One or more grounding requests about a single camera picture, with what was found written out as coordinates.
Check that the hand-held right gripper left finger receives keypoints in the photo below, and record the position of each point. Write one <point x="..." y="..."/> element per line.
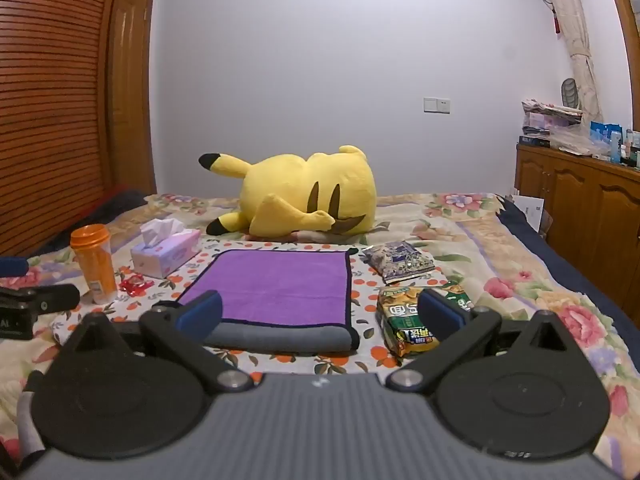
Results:
<point x="202" y="312"/>

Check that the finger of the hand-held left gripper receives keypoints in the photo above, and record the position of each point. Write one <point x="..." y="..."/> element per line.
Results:
<point x="50" y="297"/>

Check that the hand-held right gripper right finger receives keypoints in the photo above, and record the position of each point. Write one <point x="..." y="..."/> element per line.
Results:
<point x="440" y="312"/>

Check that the purple towel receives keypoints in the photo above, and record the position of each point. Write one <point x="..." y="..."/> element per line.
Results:
<point x="280" y="280"/>

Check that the green snack packet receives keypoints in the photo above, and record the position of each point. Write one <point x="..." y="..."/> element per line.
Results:
<point x="400" y="320"/>

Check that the orange plastic bottle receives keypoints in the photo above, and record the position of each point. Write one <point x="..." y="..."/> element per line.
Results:
<point x="96" y="265"/>

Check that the purple white snack packet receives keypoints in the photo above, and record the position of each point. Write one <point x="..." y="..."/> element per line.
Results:
<point x="400" y="260"/>

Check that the tissue box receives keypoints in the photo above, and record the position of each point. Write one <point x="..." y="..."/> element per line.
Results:
<point x="167" y="255"/>

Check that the red candy wrapper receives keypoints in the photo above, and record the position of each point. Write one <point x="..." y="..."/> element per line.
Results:
<point x="134" y="285"/>

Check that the floral bedsheet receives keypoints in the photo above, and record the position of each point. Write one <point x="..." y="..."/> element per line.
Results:
<point x="500" y="260"/>

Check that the white paper box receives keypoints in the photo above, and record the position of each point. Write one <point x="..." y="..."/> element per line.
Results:
<point x="530" y="210"/>

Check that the navy blue blanket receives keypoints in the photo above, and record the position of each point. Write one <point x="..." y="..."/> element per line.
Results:
<point x="575" y="270"/>

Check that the yellow plush toy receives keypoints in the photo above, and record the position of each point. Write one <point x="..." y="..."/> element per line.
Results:
<point x="300" y="185"/>

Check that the wooden cabinet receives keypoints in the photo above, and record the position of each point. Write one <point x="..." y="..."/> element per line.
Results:
<point x="580" y="200"/>

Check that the slatted wooden panel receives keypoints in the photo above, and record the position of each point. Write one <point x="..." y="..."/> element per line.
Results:
<point x="50" y="110"/>

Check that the pile of papers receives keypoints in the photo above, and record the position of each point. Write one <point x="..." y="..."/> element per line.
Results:
<point x="550" y="125"/>

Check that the wooden door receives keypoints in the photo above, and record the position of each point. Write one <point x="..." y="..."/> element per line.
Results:
<point x="131" y="85"/>

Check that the blue boxes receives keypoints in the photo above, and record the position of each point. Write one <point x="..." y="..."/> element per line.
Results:
<point x="612" y="142"/>

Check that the beige curtain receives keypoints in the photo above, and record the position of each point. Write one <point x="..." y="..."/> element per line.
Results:
<point x="575" y="35"/>

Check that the white wall switch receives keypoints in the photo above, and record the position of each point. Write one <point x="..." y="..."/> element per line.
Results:
<point x="436" y="105"/>

